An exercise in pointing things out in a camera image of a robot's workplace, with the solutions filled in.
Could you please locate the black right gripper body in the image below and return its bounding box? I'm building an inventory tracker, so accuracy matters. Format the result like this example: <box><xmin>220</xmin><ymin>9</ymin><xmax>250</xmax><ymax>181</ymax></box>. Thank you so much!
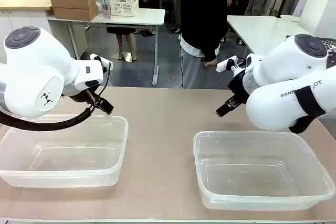
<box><xmin>227</xmin><ymin>70</ymin><xmax>250</xmax><ymax>105</ymax></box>

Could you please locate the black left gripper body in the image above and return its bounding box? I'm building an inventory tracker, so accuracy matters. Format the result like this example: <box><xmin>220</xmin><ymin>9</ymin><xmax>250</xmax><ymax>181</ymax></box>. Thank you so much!
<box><xmin>70</xmin><ymin>89</ymin><xmax>98</xmax><ymax>104</ymax></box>

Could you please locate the clear plastic container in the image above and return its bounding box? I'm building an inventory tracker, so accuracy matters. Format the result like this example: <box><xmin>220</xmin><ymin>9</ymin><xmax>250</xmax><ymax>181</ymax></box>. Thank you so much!
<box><xmin>0</xmin><ymin>115</ymin><xmax>129</xmax><ymax>188</ymax></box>
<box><xmin>193</xmin><ymin>130</ymin><xmax>336</xmax><ymax>211</ymax></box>

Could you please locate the person's left forearm black sleeve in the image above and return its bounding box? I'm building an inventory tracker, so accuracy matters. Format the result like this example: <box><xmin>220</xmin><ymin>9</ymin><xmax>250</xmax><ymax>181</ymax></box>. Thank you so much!
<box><xmin>201</xmin><ymin>22</ymin><xmax>222</xmax><ymax>62</ymax></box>

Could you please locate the white lattice plastic basket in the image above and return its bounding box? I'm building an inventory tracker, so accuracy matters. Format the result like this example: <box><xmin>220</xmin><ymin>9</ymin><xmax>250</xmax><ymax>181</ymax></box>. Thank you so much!
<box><xmin>108</xmin><ymin>0</ymin><xmax>139</xmax><ymax>17</ymax></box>

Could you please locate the large white table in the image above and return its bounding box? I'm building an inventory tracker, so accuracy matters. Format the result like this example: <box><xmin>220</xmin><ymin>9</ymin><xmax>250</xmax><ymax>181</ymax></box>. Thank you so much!
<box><xmin>226</xmin><ymin>14</ymin><xmax>336</xmax><ymax>58</ymax></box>

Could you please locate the person in black top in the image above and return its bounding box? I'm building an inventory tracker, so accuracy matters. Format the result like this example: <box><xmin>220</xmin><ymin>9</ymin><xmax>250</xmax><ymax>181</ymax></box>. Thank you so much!
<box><xmin>178</xmin><ymin>0</ymin><xmax>228</xmax><ymax>89</ymax></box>

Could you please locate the plastic cup with straw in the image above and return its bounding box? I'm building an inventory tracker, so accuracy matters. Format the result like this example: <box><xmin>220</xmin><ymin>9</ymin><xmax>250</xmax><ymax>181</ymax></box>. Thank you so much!
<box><xmin>100</xmin><ymin>0</ymin><xmax>113</xmax><ymax>19</ymax></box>

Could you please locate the white folding table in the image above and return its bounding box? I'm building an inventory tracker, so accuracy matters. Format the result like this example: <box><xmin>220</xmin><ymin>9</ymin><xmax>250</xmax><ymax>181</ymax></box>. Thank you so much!
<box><xmin>47</xmin><ymin>8</ymin><xmax>166</xmax><ymax>87</ymax></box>

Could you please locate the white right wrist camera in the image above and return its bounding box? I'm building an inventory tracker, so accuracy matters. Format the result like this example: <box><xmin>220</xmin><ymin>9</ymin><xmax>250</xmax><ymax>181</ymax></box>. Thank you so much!
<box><xmin>215</xmin><ymin>55</ymin><xmax>246</xmax><ymax>78</ymax></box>

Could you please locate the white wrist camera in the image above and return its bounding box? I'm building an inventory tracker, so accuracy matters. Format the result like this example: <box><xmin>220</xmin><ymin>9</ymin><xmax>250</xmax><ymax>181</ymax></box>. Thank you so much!
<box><xmin>215</xmin><ymin>55</ymin><xmax>246</xmax><ymax>78</ymax></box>
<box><xmin>89</xmin><ymin>53</ymin><xmax>114</xmax><ymax>71</ymax></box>

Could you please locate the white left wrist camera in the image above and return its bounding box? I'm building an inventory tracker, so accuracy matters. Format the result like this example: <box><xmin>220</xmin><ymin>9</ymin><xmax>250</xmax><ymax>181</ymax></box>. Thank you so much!
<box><xmin>89</xmin><ymin>53</ymin><xmax>114</xmax><ymax>71</ymax></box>

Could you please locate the black sleeved left arm cable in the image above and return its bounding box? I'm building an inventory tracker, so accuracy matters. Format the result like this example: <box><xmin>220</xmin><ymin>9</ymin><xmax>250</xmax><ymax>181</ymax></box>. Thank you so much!
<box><xmin>0</xmin><ymin>61</ymin><xmax>114</xmax><ymax>133</ymax></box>

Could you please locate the black sleeved arm cable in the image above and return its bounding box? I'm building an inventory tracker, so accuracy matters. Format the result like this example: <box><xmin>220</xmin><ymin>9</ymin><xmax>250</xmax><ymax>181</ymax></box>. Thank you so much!
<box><xmin>288</xmin><ymin>115</ymin><xmax>320</xmax><ymax>134</ymax></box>
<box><xmin>0</xmin><ymin>61</ymin><xmax>114</xmax><ymax>133</ymax></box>

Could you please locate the thin black hanging cable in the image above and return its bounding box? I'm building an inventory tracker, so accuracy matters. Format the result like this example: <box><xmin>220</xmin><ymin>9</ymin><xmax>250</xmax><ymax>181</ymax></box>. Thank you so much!
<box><xmin>180</xmin><ymin>37</ymin><xmax>184</xmax><ymax>89</ymax></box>

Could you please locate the black sleeved right arm cable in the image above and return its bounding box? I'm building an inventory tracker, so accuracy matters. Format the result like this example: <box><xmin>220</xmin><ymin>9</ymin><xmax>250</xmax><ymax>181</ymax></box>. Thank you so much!
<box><xmin>288</xmin><ymin>115</ymin><xmax>320</xmax><ymax>134</ymax></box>

